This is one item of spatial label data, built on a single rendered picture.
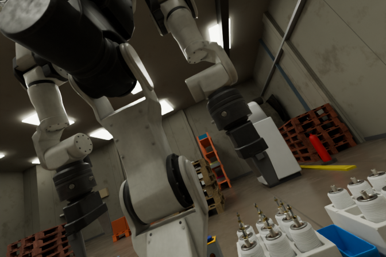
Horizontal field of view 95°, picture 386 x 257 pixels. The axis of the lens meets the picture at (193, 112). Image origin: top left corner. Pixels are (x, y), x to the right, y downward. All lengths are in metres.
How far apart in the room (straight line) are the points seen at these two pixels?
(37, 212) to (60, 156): 10.57
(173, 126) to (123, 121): 8.65
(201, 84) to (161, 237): 0.36
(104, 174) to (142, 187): 10.18
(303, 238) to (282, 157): 2.69
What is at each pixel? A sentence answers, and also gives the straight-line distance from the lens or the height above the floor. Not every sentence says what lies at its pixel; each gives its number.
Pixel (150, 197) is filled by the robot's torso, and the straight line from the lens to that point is 0.47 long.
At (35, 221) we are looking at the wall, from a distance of 11.20.
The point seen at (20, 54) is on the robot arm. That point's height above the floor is 1.09.
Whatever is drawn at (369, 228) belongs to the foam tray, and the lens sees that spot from 1.10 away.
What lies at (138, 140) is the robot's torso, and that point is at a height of 0.73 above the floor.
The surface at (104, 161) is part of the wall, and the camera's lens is 10.70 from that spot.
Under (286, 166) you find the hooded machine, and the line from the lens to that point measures 3.63.
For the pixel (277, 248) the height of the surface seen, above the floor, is 0.22.
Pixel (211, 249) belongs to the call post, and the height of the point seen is 0.29.
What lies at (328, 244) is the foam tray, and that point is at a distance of 1.02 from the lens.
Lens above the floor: 0.59
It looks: 20 degrees up
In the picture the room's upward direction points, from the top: 23 degrees counter-clockwise
